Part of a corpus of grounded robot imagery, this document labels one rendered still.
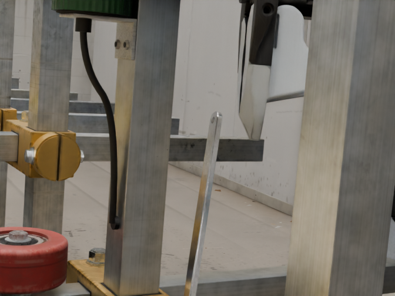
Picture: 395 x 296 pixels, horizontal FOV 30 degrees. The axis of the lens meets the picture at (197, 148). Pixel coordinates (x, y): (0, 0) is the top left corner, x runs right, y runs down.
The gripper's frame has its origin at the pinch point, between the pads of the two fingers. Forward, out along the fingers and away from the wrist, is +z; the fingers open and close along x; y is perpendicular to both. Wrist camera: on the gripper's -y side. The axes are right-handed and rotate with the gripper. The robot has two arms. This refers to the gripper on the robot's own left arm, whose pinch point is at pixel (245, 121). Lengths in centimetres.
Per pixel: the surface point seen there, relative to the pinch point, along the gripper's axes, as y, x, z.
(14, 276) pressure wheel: -15.8, 5.8, 12.9
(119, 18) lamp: -9.5, 3.7, -7.0
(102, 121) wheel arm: -14, 63, -3
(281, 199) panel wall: 91, 473, 18
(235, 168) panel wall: 64, 539, -2
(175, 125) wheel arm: -3, 68, -3
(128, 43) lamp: -8.8, 4.8, -5.5
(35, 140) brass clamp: -18.5, 27.8, 2.0
